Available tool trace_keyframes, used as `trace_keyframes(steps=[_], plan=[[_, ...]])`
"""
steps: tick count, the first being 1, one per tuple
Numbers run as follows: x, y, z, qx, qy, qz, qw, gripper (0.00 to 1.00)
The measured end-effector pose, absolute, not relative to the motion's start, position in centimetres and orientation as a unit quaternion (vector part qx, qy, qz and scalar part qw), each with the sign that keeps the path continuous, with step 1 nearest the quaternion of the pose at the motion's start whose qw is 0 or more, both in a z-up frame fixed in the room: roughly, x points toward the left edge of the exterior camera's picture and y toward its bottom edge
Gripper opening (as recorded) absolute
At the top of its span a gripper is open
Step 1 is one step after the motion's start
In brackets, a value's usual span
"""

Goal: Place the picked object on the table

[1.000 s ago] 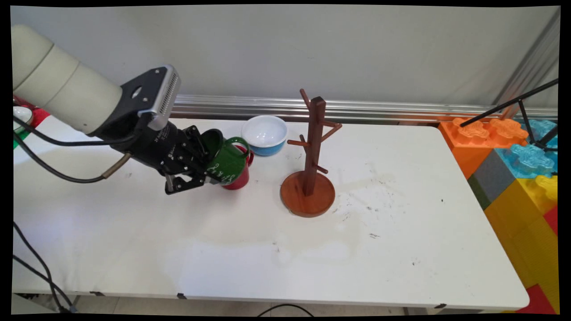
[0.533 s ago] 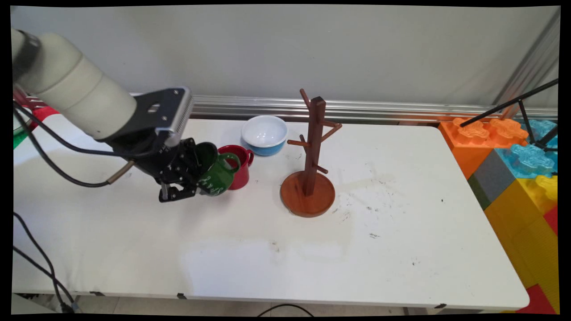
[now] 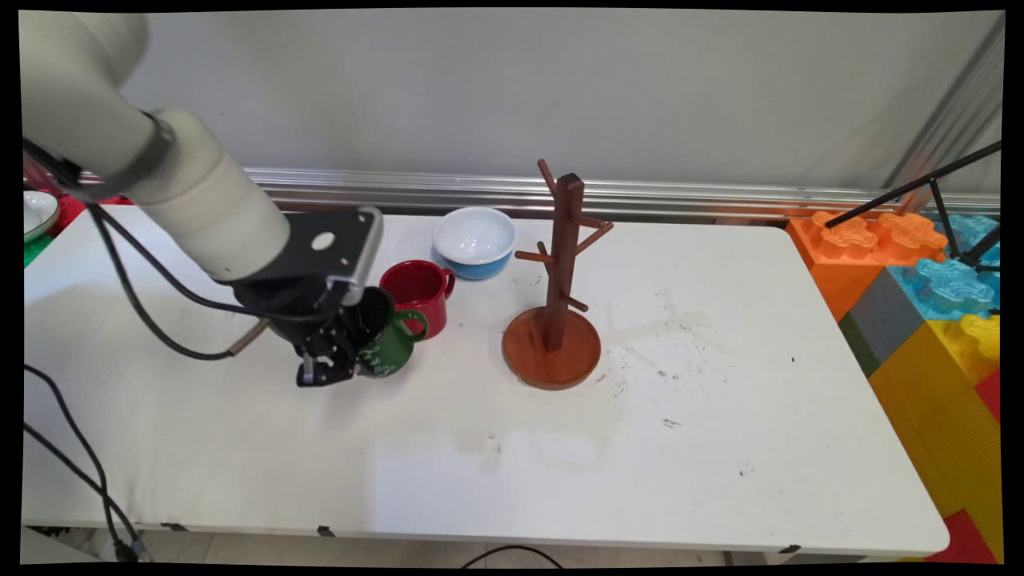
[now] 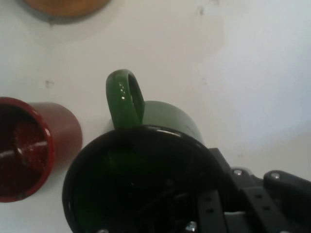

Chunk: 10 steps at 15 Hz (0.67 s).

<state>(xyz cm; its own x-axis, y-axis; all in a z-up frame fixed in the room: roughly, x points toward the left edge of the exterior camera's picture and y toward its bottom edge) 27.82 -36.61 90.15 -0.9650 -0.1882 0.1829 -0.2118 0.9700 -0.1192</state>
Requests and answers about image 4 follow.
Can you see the brown wooden mug tree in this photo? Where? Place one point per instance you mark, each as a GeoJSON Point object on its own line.
{"type": "Point", "coordinates": [65, 7]}

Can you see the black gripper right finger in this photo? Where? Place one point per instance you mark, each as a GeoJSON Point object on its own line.
{"type": "Point", "coordinates": [255, 199]}

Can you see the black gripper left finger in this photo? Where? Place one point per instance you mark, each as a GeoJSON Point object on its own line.
{"type": "Point", "coordinates": [211, 213]}

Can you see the green ceramic mug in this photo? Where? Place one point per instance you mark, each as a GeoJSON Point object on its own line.
{"type": "Point", "coordinates": [121, 102]}

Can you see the red ceramic mug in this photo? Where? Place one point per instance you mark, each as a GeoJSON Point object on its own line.
{"type": "Point", "coordinates": [65, 126]}

